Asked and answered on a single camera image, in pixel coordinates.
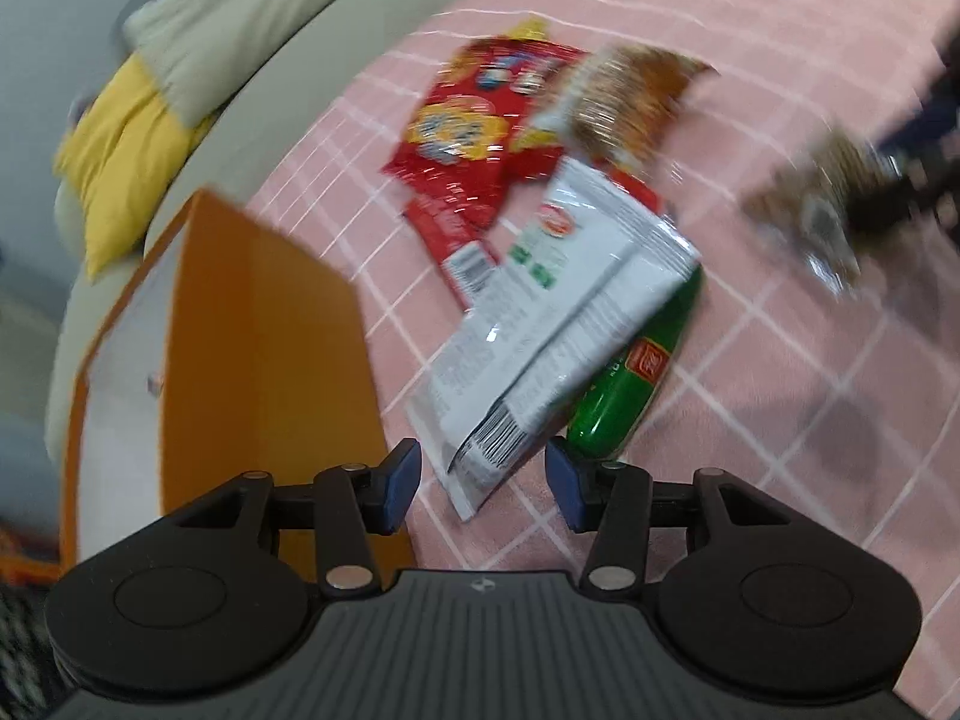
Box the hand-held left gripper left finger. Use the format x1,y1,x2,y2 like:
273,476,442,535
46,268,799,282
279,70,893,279
161,436,422,601

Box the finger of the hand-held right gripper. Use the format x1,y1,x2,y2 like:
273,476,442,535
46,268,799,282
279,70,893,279
877,41,960,158
844,154,960,241

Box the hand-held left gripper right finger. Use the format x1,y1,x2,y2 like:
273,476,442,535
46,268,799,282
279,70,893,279
544,439,807,601

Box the brown silver snack packet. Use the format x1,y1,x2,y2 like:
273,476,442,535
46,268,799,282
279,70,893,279
739,126,901,295

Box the green snack packet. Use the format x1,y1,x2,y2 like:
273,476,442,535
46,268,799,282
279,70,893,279
566,262,706,462

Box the white snack packet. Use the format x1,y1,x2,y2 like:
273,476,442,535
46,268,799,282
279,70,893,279
405,157,704,522

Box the orange cardboard box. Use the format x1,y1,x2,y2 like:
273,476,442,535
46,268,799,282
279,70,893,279
60,191,417,586

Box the small red snack packet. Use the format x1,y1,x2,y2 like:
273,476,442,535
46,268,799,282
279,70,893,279
403,193,501,312

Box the brown cookie packet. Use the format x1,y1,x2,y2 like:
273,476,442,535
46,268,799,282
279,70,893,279
536,43,722,170

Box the large red snack bag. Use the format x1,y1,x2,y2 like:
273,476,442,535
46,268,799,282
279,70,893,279
381,37,593,233

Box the yellow snack packet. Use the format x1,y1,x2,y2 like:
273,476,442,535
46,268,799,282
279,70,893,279
501,15,554,47

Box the pink checkered tablecloth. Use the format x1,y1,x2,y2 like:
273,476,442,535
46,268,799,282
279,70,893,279
247,0,960,691

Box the yellow pillow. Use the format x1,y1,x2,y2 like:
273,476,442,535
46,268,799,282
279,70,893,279
52,52,216,284

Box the grey-green sofa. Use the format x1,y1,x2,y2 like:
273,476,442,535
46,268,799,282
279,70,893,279
0,0,541,466

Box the beige pillow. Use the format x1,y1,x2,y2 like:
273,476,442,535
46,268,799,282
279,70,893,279
120,0,512,128

